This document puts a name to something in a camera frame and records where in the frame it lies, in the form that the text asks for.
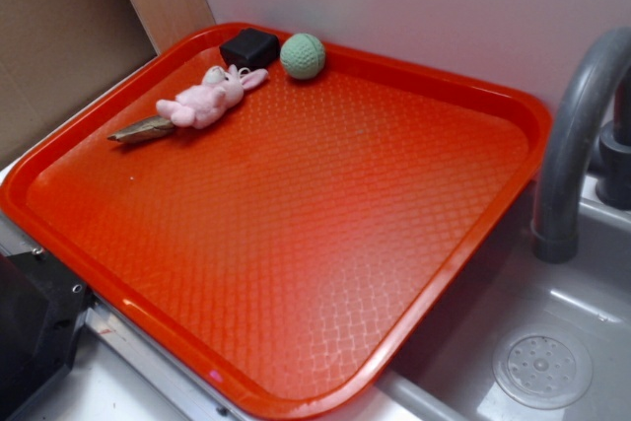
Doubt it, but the green dimpled ball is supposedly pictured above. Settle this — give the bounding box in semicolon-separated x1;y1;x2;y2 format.
280;34;325;80

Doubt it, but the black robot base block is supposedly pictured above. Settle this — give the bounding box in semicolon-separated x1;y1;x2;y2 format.
1;252;91;420

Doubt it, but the red plastic tray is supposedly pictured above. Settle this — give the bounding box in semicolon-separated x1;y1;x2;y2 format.
1;24;551;420

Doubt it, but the pink plush bunny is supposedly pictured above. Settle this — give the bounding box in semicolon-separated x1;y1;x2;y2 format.
156;65;268;129

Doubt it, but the black foam block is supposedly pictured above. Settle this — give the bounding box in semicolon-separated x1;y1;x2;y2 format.
219;28;280;69

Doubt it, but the grey sink basin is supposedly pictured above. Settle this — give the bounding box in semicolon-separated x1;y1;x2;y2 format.
379;178;631;421

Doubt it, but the grey curved faucet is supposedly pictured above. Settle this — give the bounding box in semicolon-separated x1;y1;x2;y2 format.
531;27;630;263

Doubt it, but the round sink drain cover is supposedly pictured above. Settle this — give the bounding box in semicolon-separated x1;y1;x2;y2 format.
492;324;593;410

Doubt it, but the brown cardboard panel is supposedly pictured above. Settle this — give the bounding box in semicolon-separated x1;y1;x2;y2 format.
1;0;155;166

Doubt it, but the dark grey faucet handle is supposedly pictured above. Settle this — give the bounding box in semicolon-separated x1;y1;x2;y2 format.
596;71;630;210

